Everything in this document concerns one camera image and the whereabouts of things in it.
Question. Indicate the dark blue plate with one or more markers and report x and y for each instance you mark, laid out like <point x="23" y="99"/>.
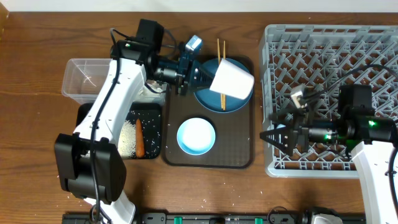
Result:
<point x="212" y="100"/>

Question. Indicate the spilled white rice pile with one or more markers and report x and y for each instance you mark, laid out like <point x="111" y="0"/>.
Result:
<point x="151" y="121"/>

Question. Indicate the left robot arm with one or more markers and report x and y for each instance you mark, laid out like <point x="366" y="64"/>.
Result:
<point x="88" y="162"/>

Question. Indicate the grey dishwasher rack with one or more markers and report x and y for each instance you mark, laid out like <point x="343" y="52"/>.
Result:
<point x="323" y="57"/>

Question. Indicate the orange carrot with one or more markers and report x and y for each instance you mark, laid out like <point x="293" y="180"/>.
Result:
<point x="140" y="151"/>

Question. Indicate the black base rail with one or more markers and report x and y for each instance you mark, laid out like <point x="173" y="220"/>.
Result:
<point x="162" y="218"/>

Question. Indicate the pink cup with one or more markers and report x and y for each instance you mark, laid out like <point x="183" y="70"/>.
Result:
<point x="232" y="81"/>

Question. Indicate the black plastic tray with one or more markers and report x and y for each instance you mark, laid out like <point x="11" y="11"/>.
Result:
<point x="110" y="137"/>

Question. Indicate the light blue rice bowl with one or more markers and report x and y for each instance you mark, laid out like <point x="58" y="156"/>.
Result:
<point x="196" y="136"/>

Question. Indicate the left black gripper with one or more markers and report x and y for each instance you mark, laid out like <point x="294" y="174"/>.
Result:
<point x="186" y="66"/>

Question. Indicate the brown serving tray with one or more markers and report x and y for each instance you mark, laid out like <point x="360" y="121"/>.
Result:
<point x="233" y="148"/>

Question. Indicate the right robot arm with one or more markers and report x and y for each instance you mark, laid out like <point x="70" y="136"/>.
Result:
<point x="370" y="141"/>

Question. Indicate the clear plastic bin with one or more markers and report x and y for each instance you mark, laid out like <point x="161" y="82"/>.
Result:
<point x="84" y="78"/>

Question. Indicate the right wooden chopstick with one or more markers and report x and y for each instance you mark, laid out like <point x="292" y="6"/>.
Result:
<point x="223" y="97"/>

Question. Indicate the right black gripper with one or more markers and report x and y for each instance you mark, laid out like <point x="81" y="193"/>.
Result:
<point x="300" y="127"/>

